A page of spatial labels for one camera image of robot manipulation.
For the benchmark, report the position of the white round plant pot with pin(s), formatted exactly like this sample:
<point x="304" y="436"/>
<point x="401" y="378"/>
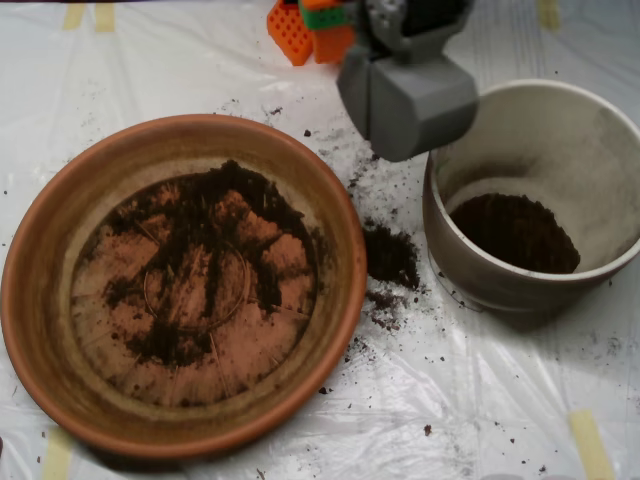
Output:
<point x="500" y="295"/>

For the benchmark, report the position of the grey gripper black servo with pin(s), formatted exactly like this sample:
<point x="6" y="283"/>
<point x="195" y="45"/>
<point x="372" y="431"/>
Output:
<point x="407" y="112"/>

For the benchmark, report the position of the dark soil pile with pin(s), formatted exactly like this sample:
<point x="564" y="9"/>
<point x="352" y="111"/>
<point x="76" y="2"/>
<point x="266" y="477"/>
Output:
<point x="190" y="250"/>

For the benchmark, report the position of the small spilled soil clump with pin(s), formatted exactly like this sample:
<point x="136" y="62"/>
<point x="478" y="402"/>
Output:
<point x="385" y="299"/>

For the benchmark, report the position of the beige masking tape strip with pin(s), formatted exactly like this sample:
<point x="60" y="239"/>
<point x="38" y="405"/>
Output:
<point x="105" y="17"/>
<point x="592" y="445"/>
<point x="73" y="16"/>
<point x="57" y="455"/>
<point x="548" y="14"/>

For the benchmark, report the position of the terracotta plant saucer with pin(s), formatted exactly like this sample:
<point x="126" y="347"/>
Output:
<point x="40" y="300"/>

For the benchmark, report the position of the large spilled soil heap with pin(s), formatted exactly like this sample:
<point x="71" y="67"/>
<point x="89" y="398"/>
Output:
<point x="390" y="255"/>

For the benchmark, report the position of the clear plastic cover sheet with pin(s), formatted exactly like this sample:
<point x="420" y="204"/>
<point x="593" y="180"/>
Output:
<point x="450" y="400"/>

